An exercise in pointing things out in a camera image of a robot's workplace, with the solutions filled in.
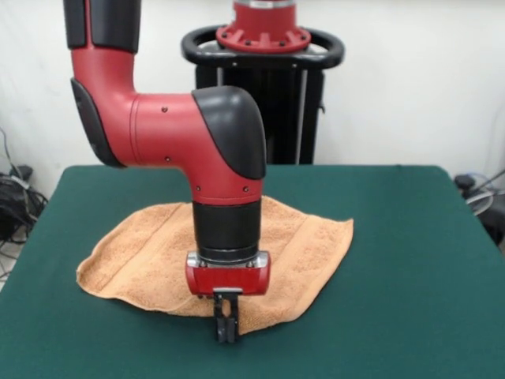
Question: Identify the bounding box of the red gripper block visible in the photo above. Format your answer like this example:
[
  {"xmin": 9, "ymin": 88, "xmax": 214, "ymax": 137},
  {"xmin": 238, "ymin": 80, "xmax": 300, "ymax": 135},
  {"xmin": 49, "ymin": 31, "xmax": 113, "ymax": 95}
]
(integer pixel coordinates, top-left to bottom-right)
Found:
[{"xmin": 185, "ymin": 260, "xmax": 272, "ymax": 343}]

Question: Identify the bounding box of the orange-brown terry towel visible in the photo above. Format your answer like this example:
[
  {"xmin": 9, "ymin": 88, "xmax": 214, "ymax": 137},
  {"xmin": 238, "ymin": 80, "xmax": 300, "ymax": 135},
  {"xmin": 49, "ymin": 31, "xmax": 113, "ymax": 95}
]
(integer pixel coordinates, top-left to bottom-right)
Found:
[{"xmin": 75, "ymin": 195, "xmax": 355, "ymax": 336}]

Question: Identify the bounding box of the dark green table cloth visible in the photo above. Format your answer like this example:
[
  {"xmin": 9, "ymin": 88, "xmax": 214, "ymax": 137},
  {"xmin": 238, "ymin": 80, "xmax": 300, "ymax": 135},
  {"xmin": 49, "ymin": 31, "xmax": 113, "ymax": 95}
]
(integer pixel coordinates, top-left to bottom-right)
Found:
[{"xmin": 0, "ymin": 164, "xmax": 505, "ymax": 379}]

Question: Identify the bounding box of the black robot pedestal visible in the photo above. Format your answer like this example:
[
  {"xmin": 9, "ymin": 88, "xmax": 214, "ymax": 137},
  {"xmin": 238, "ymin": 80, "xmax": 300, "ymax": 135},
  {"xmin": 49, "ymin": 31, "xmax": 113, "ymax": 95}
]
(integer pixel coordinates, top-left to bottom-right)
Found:
[{"xmin": 181, "ymin": 25, "xmax": 346, "ymax": 166}]

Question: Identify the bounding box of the black cable bundle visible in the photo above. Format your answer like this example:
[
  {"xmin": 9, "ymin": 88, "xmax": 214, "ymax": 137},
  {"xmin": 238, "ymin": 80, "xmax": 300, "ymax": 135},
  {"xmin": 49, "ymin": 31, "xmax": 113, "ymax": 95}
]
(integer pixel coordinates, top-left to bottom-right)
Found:
[{"xmin": 0, "ymin": 126, "xmax": 49, "ymax": 281}]

